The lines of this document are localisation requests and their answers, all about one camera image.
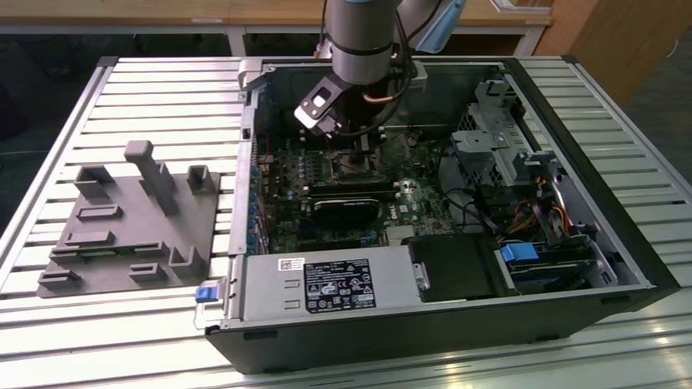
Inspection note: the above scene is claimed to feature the grey parts rack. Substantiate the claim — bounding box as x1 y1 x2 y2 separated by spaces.
34 139 222 300

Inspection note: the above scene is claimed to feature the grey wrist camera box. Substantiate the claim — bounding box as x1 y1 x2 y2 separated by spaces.
401 60 429 92

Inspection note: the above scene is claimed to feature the CPU socket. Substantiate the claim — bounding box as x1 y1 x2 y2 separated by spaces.
322 150 392 184

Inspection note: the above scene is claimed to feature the silver chipset heatsink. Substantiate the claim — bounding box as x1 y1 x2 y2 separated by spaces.
385 225 416 245

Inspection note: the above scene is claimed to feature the black graphics card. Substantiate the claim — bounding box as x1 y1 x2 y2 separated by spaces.
310 196 382 227

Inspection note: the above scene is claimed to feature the pale blue teach pendant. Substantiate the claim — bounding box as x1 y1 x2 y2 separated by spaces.
409 0 469 53

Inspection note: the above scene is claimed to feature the yellow power wire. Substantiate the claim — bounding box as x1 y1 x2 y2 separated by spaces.
512 202 540 236

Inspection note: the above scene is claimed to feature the green RAM stick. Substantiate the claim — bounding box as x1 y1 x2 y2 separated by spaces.
310 190 396 200

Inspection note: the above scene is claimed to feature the hard disk in blue carrier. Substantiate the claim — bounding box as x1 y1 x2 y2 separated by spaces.
500 242 596 293

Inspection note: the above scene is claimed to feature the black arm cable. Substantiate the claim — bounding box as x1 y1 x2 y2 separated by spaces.
392 11 412 102

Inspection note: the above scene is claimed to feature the grey power supply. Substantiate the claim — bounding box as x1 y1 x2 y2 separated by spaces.
237 246 429 322

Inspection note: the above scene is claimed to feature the green motherboard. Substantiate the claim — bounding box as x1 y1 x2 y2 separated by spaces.
253 125 449 254

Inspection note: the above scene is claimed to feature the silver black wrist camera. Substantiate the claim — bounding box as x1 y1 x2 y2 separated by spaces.
293 74 348 137

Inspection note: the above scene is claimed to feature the wooden desk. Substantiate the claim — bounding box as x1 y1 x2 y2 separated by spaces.
0 0 553 58

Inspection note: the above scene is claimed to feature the orange power wire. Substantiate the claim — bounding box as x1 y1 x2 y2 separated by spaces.
545 202 569 232

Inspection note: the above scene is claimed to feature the black plastic shroud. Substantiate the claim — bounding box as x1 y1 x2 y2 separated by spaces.
408 234 510 303

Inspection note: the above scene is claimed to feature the black PC case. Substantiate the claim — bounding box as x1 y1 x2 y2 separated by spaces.
202 54 682 376

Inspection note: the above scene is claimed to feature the silver CPU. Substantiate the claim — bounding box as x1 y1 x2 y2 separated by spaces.
333 156 374 177

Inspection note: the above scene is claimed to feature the wooden cabinet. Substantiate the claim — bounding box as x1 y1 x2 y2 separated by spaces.
532 0 692 107

